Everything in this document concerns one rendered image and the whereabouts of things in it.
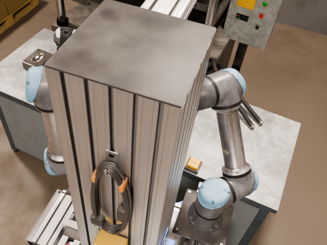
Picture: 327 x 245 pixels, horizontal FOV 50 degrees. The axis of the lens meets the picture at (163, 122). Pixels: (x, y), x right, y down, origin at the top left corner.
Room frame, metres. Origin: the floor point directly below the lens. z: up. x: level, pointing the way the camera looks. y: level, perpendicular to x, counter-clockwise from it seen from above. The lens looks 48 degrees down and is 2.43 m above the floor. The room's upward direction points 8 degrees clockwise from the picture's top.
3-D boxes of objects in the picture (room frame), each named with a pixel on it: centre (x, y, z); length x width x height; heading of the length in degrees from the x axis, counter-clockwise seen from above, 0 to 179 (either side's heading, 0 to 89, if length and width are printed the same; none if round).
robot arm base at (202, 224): (0.73, -0.23, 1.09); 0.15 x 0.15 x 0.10
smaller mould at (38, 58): (1.84, 0.90, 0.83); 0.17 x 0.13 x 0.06; 161
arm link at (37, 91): (0.82, 0.38, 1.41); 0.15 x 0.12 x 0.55; 103
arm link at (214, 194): (0.74, -0.24, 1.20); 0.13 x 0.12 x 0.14; 127
